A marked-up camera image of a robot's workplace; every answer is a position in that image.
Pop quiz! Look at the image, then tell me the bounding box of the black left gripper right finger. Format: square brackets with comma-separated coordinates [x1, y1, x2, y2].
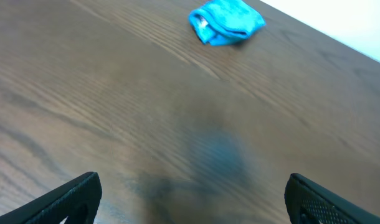
[284, 173, 380, 224]

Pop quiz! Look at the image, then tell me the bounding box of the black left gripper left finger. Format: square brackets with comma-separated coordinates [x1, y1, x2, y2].
[0, 172, 102, 224]

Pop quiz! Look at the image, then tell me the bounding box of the blue microfiber cloth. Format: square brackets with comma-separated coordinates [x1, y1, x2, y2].
[188, 0, 266, 47]

